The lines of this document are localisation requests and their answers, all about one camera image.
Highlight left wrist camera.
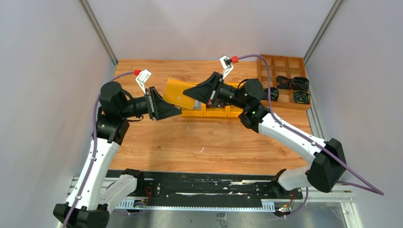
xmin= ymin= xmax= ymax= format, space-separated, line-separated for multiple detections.
xmin=134 ymin=69 xmax=152 ymax=94

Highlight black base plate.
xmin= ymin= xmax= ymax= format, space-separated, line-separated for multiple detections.
xmin=105 ymin=170 xmax=337 ymax=209

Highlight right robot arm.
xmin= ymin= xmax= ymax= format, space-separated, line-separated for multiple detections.
xmin=183 ymin=72 xmax=345 ymax=196

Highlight grey cards in left bin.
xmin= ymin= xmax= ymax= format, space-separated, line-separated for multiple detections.
xmin=193 ymin=100 xmax=203 ymax=110

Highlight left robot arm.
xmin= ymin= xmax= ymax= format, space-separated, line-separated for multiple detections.
xmin=53 ymin=81 xmax=182 ymax=228

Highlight black coiled strap left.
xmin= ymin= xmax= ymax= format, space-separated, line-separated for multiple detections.
xmin=264 ymin=87 xmax=280 ymax=102

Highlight black coiled strap right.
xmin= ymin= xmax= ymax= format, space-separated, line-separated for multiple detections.
xmin=290 ymin=76 xmax=310 ymax=91

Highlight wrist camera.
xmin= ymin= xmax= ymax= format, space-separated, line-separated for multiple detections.
xmin=219 ymin=56 xmax=233 ymax=79
xmin=134 ymin=69 xmax=152 ymax=94

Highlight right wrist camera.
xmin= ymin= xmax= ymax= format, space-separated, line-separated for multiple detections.
xmin=219 ymin=56 xmax=233 ymax=79

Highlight black green coiled strap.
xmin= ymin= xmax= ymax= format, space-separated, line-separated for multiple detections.
xmin=294 ymin=90 xmax=311 ymax=105

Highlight black coiled strap upper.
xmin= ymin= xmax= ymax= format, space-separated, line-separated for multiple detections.
xmin=276 ymin=76 xmax=290 ymax=90

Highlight aluminium frame rail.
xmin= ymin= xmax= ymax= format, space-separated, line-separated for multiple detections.
xmin=57 ymin=176 xmax=363 ymax=228

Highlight yellow three-compartment bin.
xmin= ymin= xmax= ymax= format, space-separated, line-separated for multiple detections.
xmin=181 ymin=83 xmax=242 ymax=118

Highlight wooden compartment tray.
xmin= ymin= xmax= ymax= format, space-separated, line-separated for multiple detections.
xmin=257 ymin=54 xmax=311 ymax=111

